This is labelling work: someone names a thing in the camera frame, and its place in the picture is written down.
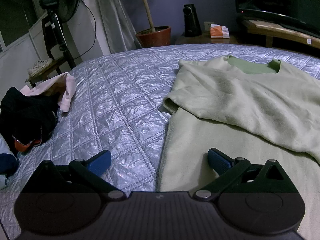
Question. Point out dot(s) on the terracotta plant pot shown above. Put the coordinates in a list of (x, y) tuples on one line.
[(155, 38)]

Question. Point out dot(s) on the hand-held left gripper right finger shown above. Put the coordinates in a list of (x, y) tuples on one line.
[(220, 162)]

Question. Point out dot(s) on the black standing fan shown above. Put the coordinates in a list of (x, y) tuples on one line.
[(67, 5)]

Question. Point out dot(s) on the white shoes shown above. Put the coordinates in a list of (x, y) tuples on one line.
[(37, 66)]

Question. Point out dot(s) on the dark window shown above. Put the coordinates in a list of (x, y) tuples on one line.
[(15, 10)]

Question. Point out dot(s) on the pale curtain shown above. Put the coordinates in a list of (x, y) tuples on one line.
[(115, 17)]

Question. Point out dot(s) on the low wooden cabinet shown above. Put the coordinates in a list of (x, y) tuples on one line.
[(195, 40)]

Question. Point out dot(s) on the light green shirt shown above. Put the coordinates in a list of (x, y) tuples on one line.
[(225, 100)]

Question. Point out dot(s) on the orange tissue pack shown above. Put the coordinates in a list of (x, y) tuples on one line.
[(217, 32)]

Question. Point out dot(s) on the dark wooden chair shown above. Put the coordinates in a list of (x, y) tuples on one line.
[(45, 37)]

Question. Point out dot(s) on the green indoor tree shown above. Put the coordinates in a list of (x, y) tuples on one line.
[(148, 12)]

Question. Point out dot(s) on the silver quilted bed cover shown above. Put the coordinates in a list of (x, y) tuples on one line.
[(112, 92)]

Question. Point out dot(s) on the black jacket with orange lining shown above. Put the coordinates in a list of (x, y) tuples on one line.
[(25, 115)]

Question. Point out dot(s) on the white wall socket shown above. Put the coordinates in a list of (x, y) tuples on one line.
[(208, 26)]

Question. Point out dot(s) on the pink garment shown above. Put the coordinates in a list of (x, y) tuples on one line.
[(68, 92)]

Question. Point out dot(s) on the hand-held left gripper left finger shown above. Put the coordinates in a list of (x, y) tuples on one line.
[(100, 162)]

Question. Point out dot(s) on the wooden television riser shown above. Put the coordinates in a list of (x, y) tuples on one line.
[(275, 30)]

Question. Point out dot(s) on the blue and white cloth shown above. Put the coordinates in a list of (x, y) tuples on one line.
[(7, 162)]

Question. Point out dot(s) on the black speaker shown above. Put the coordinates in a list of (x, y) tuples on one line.
[(191, 22)]

